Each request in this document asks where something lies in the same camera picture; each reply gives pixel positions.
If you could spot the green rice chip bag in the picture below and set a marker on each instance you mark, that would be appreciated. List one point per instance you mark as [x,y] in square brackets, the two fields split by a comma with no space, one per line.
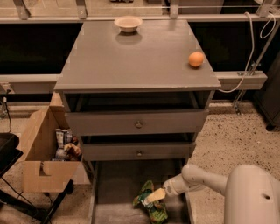
[157,209]

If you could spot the white paper bowl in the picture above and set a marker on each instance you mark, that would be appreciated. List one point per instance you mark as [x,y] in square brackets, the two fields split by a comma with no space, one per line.
[128,24]

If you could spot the middle grey drawer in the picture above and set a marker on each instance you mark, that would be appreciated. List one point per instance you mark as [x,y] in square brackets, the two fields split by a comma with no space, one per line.
[136,151]

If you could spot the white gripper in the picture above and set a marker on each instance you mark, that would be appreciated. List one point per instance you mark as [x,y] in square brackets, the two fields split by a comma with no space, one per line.
[172,186]

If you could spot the black stand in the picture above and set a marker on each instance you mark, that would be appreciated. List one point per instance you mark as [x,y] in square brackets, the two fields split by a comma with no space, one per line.
[9,155]

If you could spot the cardboard box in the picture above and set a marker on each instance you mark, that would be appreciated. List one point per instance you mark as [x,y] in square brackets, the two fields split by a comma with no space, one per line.
[38,143]

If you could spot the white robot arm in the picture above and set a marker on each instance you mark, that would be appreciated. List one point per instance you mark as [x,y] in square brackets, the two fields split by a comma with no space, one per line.
[251,195]

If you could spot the grey drawer cabinet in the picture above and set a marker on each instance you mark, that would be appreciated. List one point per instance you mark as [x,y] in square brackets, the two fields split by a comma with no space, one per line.
[148,70]

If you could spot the open bottom grey drawer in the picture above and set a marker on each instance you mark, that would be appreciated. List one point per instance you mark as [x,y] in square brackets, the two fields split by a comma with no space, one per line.
[117,183]

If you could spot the snack packets in box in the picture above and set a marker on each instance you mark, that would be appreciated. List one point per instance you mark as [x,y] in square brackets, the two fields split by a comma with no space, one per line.
[68,146]

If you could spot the orange fruit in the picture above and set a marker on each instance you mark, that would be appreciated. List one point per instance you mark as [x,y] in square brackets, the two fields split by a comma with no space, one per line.
[196,59]

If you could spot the top grey drawer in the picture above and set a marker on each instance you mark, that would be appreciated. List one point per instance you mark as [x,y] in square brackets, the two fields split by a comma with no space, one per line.
[136,122]

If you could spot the black cabinet at right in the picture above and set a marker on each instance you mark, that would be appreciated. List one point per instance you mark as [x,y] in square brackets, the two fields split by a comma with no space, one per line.
[267,99]

